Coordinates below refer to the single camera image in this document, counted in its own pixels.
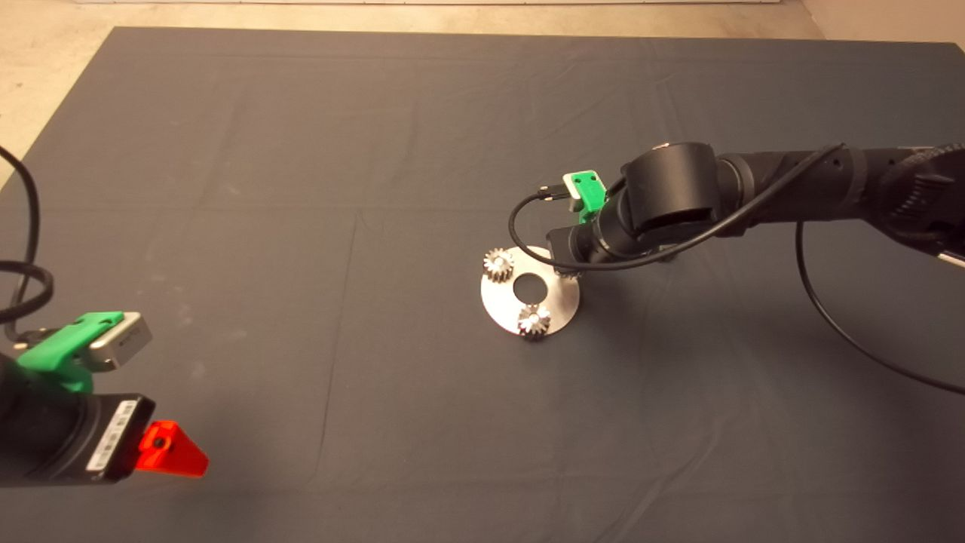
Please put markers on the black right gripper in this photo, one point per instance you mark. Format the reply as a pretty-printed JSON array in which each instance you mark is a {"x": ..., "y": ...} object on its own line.
[{"x": 595, "y": 241}]

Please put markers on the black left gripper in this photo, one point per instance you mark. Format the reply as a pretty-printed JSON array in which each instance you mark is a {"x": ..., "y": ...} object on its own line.
[{"x": 94, "y": 440}]

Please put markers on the small dark steel gear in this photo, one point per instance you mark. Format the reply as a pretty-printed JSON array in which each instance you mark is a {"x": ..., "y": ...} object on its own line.
[{"x": 569, "y": 274}]

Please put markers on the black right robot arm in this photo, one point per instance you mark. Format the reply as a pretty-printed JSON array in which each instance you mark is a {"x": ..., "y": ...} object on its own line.
[{"x": 671, "y": 181}]

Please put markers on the round metal plate with hole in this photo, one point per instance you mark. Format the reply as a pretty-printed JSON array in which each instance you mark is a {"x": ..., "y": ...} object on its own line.
[{"x": 501, "y": 302}]

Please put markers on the dark grey table cloth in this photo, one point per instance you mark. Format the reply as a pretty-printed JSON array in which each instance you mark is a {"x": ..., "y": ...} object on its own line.
[{"x": 377, "y": 151}]

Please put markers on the green right camera mount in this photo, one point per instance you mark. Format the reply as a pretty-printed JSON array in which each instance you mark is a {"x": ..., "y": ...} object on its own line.
[{"x": 590, "y": 190}]

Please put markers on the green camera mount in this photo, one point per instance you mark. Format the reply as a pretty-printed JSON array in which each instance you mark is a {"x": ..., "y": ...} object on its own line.
[
  {"x": 54, "y": 349},
  {"x": 590, "y": 190}
]

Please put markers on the silver right camera box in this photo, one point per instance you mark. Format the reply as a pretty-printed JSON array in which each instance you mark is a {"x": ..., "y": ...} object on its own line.
[{"x": 573, "y": 190}]

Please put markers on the silver camera box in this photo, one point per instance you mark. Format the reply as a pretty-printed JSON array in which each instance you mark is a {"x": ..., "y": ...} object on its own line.
[
  {"x": 573, "y": 190},
  {"x": 123, "y": 341}
]

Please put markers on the silver left camera box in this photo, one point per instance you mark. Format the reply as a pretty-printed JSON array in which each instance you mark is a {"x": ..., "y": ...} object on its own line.
[{"x": 123, "y": 341}]

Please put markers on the green left camera mount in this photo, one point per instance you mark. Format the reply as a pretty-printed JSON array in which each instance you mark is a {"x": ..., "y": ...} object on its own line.
[{"x": 54, "y": 349}]

